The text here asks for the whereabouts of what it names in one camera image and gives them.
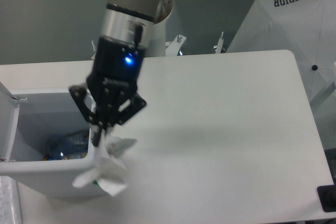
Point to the crushed clear plastic bottle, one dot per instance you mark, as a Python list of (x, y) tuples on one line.
[(65, 147)]

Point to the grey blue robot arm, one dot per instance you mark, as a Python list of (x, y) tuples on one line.
[(109, 96)]

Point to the white plastic trash can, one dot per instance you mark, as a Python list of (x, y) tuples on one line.
[(27, 120)]

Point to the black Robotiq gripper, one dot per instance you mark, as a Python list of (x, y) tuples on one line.
[(117, 63)]

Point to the white Superior umbrella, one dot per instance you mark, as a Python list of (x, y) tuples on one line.
[(304, 27)]

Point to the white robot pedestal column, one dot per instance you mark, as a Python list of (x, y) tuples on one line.
[(158, 32)]

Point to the black device at edge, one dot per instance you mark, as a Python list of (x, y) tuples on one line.
[(326, 195)]

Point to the white paper wrapper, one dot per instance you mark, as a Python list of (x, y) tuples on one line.
[(108, 171)]

